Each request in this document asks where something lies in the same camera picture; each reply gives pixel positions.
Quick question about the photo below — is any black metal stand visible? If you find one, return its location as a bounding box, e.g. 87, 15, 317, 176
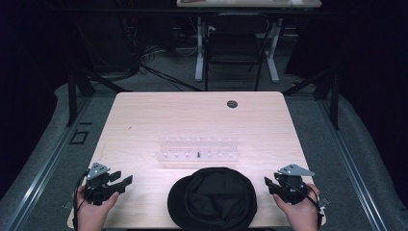
65, 62, 133, 127
282, 65, 342, 131

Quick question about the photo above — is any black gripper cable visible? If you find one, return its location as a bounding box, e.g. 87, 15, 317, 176
72, 170, 90, 231
277, 178, 323, 231

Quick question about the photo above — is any bundle of black floor cables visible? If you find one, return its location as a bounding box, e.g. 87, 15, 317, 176
126, 18, 203, 92

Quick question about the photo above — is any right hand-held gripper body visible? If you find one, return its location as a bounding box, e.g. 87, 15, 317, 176
273, 163, 316, 206

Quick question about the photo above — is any clear acrylic rack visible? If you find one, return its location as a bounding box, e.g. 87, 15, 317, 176
155, 136, 241, 164

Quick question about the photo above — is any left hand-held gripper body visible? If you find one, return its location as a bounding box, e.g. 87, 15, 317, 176
84, 162, 114, 207

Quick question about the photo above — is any aluminium floor rail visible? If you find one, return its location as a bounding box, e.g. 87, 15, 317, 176
317, 97, 390, 231
5, 95, 94, 231

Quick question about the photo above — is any black hat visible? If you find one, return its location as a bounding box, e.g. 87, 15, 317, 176
166, 167, 259, 231

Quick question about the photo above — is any person's right hand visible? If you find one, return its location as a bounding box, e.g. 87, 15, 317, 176
272, 183, 321, 231

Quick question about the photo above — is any white-legged desk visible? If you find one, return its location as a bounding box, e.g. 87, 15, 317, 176
176, 0, 322, 84

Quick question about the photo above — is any black chair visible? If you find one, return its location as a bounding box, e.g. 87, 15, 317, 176
203, 13, 272, 92

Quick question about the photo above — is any person's left hand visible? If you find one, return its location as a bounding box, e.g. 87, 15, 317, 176
75, 185, 120, 231

